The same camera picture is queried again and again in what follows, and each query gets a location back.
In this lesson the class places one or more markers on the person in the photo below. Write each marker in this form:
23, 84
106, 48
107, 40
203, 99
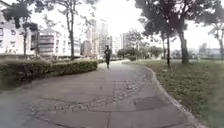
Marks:
107, 56

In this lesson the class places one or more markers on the group of tall buildings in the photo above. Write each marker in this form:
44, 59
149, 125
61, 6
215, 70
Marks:
100, 40

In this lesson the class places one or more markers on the distant trees and bushes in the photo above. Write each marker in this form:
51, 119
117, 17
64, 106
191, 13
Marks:
136, 50

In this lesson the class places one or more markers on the grey stone paved path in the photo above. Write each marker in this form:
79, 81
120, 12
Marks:
110, 96

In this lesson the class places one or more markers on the slender tree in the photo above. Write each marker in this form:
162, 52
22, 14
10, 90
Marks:
71, 30

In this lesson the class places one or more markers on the thin-trunked tree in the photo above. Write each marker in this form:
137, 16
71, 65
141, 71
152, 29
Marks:
167, 50

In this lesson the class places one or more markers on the pale stone kerb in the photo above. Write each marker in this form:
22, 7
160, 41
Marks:
166, 95

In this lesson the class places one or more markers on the low green hedge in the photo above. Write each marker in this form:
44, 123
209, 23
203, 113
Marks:
43, 68

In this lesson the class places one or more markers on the dark thick-trunked tree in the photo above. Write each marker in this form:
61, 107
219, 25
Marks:
181, 36

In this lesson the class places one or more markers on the grass lawn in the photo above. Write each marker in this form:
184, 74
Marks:
196, 83

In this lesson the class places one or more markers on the small tree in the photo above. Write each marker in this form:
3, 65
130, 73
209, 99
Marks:
24, 30

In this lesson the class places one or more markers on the white apartment building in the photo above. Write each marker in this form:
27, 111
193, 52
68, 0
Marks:
16, 36

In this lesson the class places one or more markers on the leafy tree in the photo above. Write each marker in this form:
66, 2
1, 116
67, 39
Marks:
218, 33

